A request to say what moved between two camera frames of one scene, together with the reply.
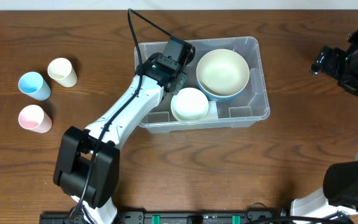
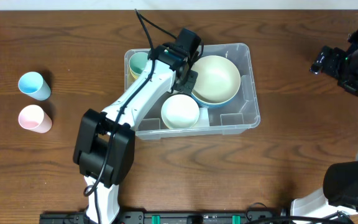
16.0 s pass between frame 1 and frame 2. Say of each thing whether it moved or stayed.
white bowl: moved
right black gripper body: stayed
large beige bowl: moved
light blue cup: stayed
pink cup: stayed
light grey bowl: moved
